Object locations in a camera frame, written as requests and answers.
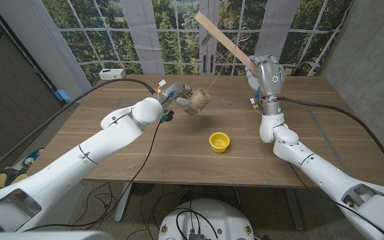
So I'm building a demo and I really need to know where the brown jute twine spool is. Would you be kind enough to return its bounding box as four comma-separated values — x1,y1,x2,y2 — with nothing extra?
187,88,211,117

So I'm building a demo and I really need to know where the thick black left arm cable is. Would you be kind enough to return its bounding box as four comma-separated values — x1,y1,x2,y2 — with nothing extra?
0,78,156,181

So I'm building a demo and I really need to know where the thin metal wire hook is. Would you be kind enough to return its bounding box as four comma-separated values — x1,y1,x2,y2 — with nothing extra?
200,28,252,67

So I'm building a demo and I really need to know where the small yellow cup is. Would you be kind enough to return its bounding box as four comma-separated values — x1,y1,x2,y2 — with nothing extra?
209,131,231,154

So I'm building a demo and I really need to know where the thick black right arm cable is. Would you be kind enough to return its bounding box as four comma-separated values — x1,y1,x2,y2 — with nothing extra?
277,95,384,184

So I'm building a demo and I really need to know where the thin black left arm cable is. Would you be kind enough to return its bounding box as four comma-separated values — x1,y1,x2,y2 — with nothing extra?
21,119,162,233

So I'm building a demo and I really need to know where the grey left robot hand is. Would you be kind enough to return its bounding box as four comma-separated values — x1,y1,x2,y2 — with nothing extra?
158,81,200,117

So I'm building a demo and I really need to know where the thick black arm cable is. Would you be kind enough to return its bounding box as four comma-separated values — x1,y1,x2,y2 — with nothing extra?
277,95,384,184
0,78,156,181

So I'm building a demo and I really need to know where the long wooden stick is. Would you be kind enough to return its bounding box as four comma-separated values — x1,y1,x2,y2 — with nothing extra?
194,11,259,76

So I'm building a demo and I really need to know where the grey table leg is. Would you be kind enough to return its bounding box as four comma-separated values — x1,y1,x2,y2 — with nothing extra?
284,187,305,231

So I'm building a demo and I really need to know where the blue and white slipper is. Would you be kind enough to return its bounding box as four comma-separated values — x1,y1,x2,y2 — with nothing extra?
21,147,45,169

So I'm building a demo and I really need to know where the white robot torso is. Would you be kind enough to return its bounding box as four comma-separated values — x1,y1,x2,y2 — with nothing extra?
157,198,255,240

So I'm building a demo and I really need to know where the printed forest window backdrop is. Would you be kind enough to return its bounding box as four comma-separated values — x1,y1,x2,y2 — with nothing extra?
41,0,353,86

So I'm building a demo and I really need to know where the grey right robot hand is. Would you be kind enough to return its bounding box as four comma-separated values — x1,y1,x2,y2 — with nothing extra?
245,55,285,97

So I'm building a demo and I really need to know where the white table leg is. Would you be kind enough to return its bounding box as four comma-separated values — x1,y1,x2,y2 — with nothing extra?
114,182,133,223

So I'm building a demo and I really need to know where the jute thread strand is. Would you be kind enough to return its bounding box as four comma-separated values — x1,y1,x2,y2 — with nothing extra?
205,58,233,91

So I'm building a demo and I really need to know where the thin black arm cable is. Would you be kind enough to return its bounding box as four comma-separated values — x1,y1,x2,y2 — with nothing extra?
21,119,162,233
288,163,384,236

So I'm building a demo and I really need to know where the black torso cable loop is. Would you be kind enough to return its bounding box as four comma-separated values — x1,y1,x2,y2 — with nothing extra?
175,208,219,240

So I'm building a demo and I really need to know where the white power strip box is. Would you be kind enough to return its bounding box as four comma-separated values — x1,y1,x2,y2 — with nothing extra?
99,68,127,81

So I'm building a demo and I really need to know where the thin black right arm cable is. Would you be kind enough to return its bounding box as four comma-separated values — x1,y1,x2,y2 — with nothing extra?
288,163,384,236

